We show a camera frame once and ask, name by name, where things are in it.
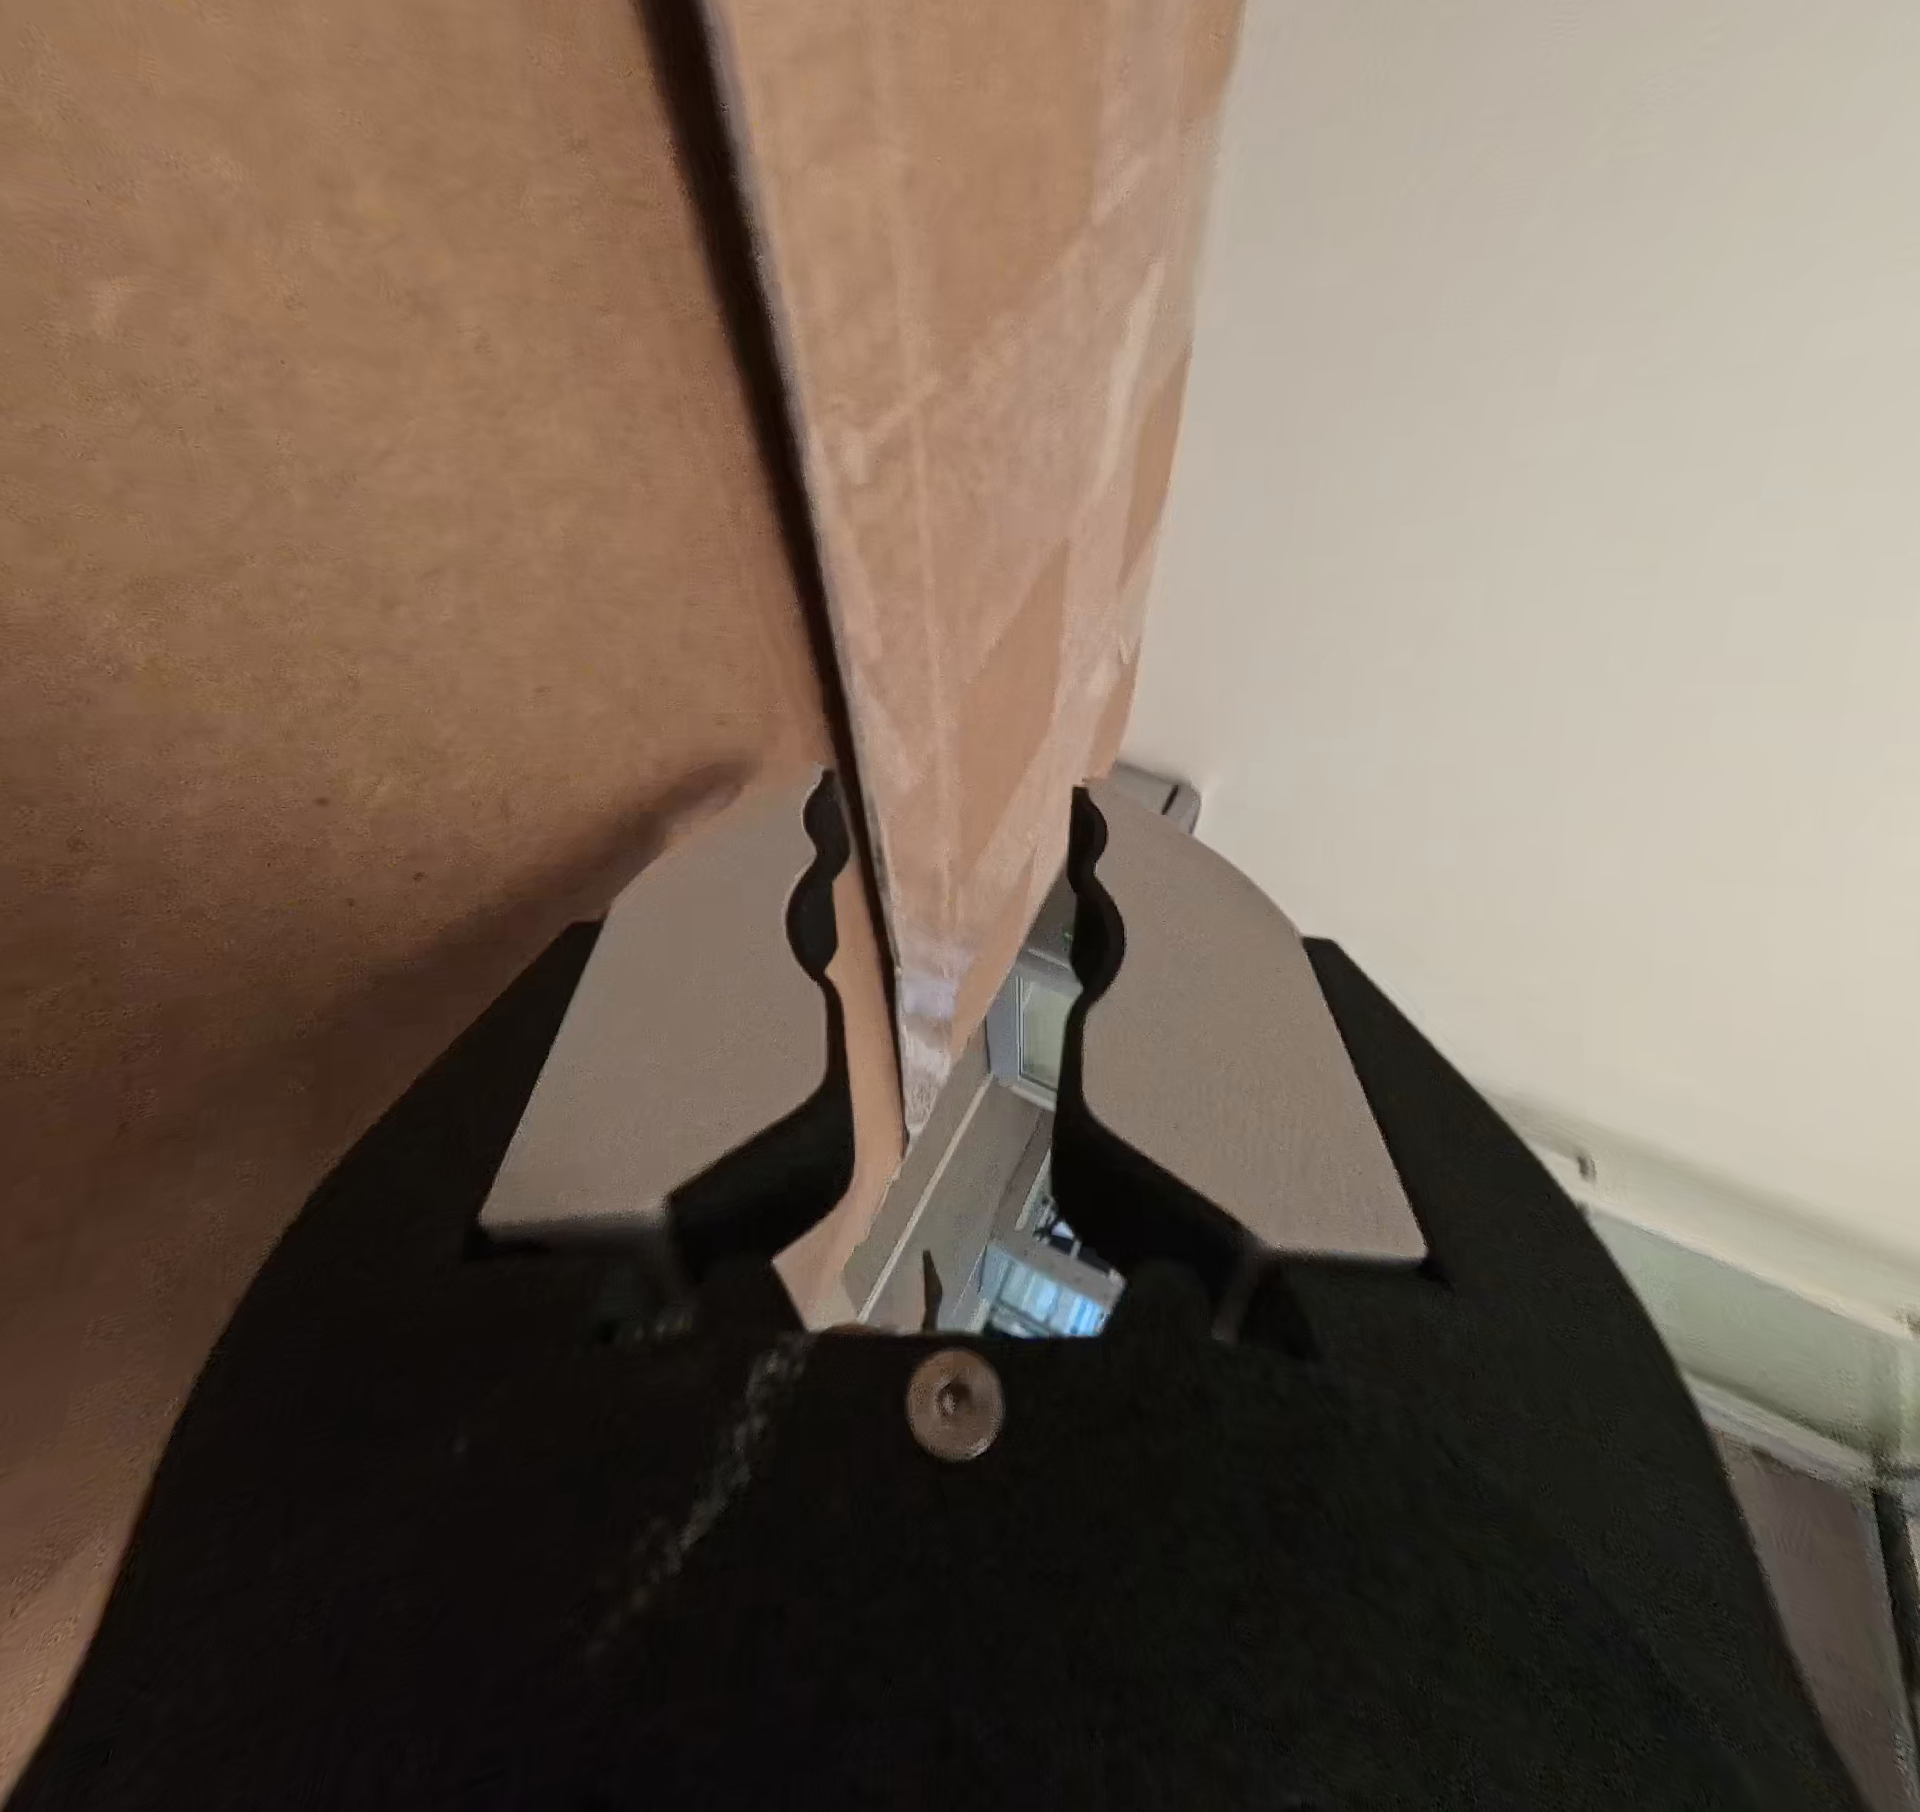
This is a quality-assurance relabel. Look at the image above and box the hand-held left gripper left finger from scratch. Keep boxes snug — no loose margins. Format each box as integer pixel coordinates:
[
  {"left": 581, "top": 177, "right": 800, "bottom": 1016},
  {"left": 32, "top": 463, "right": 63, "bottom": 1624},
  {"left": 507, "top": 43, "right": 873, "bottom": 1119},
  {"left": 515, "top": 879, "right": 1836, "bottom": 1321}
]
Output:
[{"left": 476, "top": 769, "right": 861, "bottom": 1262}]

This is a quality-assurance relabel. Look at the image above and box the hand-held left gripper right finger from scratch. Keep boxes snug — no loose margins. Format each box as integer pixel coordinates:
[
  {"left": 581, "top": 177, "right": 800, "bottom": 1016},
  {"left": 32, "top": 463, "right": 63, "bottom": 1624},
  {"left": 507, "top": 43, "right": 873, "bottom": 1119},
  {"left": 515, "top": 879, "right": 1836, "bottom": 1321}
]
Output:
[{"left": 1054, "top": 784, "right": 1429, "bottom": 1286}]

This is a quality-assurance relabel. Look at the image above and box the large brown cardboard box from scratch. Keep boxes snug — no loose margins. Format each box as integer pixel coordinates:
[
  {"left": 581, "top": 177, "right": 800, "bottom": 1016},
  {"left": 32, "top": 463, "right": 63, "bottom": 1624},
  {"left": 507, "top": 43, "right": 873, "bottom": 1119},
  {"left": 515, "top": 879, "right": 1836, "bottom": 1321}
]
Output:
[{"left": 0, "top": 0, "right": 1268, "bottom": 1738}]

